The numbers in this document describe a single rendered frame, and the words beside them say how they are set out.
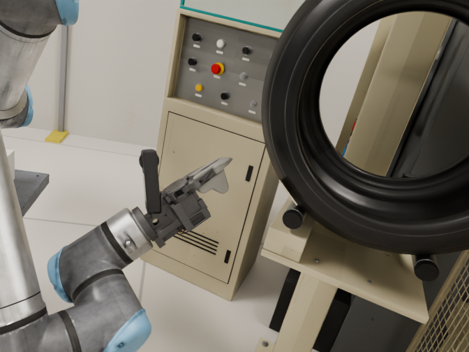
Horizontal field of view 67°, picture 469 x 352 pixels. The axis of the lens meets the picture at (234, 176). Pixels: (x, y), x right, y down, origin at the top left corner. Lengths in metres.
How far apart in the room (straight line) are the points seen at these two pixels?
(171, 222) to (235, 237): 1.03
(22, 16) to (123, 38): 2.74
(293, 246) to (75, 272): 0.44
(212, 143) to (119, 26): 2.05
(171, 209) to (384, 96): 0.67
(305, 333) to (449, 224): 0.82
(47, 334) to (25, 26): 0.50
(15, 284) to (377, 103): 0.92
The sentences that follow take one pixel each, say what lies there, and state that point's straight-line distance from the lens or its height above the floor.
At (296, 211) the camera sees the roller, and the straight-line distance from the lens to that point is 0.78.
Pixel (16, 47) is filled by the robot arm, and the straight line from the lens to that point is 0.83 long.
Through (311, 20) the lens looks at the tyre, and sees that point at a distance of 0.70.
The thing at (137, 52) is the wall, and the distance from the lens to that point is 3.44.
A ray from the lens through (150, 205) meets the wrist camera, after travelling 0.66.
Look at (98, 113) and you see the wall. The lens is 3.59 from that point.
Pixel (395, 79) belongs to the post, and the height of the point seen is 1.22.
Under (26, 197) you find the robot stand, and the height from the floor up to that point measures 0.60.
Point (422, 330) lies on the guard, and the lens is 1.38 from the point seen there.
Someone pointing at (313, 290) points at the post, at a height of 0.50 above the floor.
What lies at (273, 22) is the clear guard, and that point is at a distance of 1.49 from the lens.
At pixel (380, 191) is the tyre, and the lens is 1.01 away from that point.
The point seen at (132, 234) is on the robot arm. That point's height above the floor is 0.89.
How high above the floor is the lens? 1.25
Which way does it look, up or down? 22 degrees down
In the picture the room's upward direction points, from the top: 14 degrees clockwise
